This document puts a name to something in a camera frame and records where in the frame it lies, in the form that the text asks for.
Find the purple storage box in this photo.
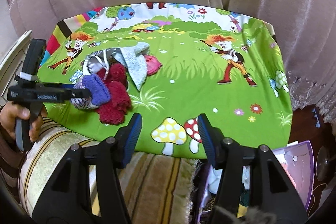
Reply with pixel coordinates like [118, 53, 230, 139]
[198, 140, 314, 222]

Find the purple knitted sock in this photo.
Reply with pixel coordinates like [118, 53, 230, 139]
[71, 74, 111, 110]

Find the grey striped drawstring pouch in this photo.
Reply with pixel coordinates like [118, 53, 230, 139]
[82, 48, 121, 80]

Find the red crochet flower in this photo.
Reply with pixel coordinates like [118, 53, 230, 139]
[96, 63, 131, 125]

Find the light blue towel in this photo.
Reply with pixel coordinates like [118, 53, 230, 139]
[112, 42, 150, 91]

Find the left hand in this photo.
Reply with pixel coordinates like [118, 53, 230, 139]
[0, 101, 49, 143]

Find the white ornate dresser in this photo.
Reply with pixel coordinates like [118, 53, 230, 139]
[0, 30, 32, 107]

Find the metal fan base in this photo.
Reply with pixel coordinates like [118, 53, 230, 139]
[315, 146, 329, 181]

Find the colourful striped blanket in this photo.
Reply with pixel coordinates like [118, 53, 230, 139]
[41, 7, 102, 65]

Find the pink round crochet coaster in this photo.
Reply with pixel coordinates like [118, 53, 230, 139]
[144, 55, 162, 76]

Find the cartoon green bedsheet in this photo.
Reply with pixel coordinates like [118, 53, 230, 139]
[38, 3, 292, 159]

